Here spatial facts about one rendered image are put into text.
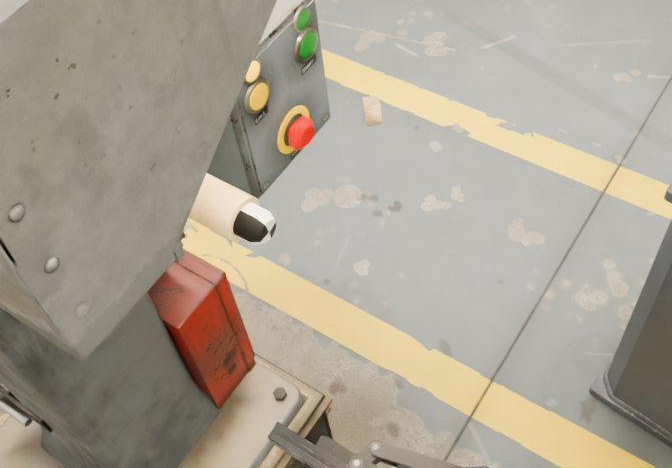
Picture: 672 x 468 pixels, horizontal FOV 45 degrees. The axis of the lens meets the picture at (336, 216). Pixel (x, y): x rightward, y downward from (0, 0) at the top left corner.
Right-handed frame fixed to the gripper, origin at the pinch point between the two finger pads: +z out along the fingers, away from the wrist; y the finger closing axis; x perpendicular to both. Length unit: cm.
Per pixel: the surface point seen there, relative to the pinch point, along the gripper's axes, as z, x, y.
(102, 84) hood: -1.3, 46.2, 2.5
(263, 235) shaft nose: 3.8, 21.6, 8.1
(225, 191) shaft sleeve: 7.3, 22.8, 9.1
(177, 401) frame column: 43, -61, 1
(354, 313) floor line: 42, -110, 42
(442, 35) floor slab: 72, -125, 136
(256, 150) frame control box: 25.7, -6.5, 25.0
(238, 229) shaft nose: 5.3, 22.0, 7.5
